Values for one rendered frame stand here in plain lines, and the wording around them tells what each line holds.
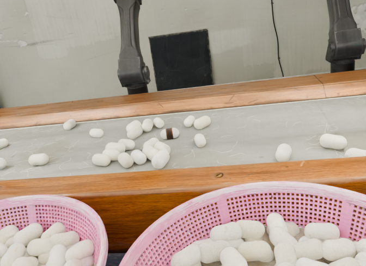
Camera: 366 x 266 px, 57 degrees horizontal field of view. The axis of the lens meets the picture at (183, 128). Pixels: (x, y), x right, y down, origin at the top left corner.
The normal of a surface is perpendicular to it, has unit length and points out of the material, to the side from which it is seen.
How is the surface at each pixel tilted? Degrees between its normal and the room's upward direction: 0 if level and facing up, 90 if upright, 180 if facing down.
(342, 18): 60
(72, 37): 90
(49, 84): 90
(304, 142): 0
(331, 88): 45
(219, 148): 0
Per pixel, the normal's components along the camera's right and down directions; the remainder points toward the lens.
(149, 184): -0.15, -0.92
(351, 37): -0.15, -0.14
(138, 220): -0.13, 0.37
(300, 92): -0.19, -0.39
